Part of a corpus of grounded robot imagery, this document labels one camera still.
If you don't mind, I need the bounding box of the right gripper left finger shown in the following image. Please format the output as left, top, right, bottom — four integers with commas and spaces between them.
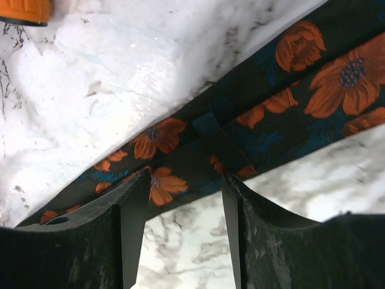
1, 169, 151, 289

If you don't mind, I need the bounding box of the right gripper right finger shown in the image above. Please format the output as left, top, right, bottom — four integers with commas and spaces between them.
222, 173, 384, 288

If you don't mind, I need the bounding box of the black orange floral tie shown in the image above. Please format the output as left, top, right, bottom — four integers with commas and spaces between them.
21, 1, 384, 226

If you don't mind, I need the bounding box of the orange handled screwdriver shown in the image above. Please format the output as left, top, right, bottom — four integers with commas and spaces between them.
0, 0, 51, 27

